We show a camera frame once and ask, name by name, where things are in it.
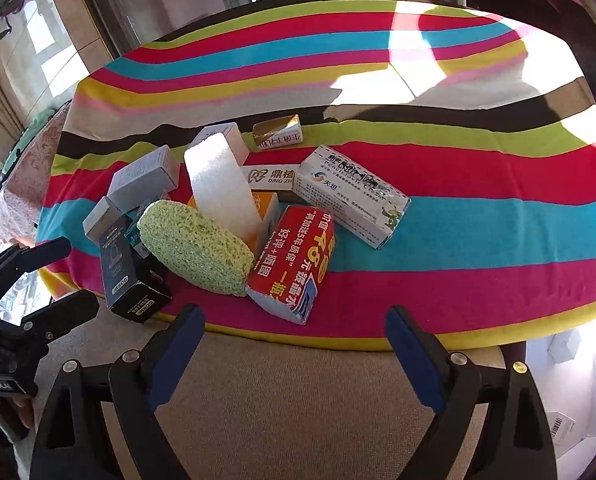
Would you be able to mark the striped colourful blanket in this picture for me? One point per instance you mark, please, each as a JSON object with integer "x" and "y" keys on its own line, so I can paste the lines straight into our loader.
{"x": 428, "y": 240}

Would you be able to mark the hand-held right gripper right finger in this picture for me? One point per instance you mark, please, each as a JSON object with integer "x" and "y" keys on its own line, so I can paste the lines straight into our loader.
{"x": 413, "y": 355}

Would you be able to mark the person's left hand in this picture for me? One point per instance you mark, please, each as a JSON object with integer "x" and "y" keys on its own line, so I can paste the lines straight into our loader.
{"x": 5, "y": 415}

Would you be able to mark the floral cloth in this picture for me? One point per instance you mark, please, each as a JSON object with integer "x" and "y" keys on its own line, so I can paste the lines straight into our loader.
{"x": 27, "y": 180}

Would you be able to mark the green sponge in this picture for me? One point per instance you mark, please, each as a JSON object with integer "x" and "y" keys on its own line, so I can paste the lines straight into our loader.
{"x": 192, "y": 245}

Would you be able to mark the red printed packet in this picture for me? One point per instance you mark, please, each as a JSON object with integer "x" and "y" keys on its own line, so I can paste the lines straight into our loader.
{"x": 293, "y": 260}

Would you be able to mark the long white box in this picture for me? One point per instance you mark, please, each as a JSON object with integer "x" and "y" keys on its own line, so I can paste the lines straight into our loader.
{"x": 273, "y": 177}

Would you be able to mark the green cloth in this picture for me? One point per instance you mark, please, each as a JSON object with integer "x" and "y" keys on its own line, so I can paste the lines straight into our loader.
{"x": 20, "y": 147}

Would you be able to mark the teal box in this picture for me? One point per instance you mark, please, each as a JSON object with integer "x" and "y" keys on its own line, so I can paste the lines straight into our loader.
{"x": 133, "y": 240}

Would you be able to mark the black box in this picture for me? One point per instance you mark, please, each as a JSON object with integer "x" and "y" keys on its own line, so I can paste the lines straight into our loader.
{"x": 122, "y": 270}

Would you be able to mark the orange white box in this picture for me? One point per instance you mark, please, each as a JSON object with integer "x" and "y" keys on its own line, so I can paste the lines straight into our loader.
{"x": 267, "y": 210}

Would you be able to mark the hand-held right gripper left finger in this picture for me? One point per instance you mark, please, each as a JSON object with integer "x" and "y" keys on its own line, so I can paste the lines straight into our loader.
{"x": 180, "y": 355}

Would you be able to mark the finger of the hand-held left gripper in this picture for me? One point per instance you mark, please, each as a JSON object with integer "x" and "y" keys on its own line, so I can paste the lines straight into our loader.
{"x": 62, "y": 310}
{"x": 32, "y": 257}

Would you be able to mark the beige sofa cushion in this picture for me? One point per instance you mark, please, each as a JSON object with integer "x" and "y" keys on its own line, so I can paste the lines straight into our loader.
{"x": 288, "y": 410}

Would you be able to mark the white foam block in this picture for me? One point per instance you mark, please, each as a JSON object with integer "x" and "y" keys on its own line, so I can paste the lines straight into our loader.
{"x": 217, "y": 185}

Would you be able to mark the window frame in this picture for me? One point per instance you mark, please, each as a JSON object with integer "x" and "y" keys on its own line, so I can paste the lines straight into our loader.
{"x": 127, "y": 5}

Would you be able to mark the small gold white box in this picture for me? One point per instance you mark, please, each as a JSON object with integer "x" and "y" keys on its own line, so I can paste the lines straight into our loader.
{"x": 278, "y": 132}

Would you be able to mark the large white blue medicine box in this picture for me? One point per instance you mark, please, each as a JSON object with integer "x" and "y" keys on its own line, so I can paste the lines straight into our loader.
{"x": 348, "y": 195}

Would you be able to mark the small grey white box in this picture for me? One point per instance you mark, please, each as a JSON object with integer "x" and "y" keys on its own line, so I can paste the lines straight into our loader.
{"x": 100, "y": 217}

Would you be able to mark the plain white box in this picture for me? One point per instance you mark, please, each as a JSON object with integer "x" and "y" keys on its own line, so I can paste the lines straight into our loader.
{"x": 235, "y": 142}

